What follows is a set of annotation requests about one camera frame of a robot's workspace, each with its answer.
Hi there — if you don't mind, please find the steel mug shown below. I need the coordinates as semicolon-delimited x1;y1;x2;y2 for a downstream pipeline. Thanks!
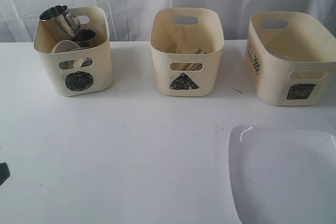
39;4;81;42

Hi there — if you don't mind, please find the cream bin with square mark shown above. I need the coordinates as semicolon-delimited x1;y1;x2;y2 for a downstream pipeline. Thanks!
245;12;335;106

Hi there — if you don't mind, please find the small white bowl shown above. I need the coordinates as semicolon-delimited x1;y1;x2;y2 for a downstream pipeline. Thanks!
51;40;93;70

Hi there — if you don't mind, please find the wooden chopstick crossing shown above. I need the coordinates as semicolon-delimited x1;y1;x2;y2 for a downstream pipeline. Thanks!
194;48;208;54

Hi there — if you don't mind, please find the steel table knife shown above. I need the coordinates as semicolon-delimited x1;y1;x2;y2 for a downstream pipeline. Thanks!
187;63;203;71

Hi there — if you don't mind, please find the stainless steel bowl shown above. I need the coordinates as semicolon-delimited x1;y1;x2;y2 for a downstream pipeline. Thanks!
72;29;98;48

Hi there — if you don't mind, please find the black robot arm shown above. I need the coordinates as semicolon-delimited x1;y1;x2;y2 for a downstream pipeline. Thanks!
0;163;10;185

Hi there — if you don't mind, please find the cream bin with circle mark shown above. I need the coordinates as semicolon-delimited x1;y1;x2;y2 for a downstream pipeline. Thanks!
34;6;113;97

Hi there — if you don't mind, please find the cream bin with triangle mark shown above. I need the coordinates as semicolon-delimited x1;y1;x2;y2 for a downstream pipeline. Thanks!
150;8;224;97

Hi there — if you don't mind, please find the wooden chopstick long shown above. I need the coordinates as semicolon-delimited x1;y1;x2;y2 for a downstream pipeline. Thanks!
164;25;191;54

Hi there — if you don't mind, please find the white square plate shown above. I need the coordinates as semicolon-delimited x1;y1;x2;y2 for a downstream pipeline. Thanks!
228;125;335;223

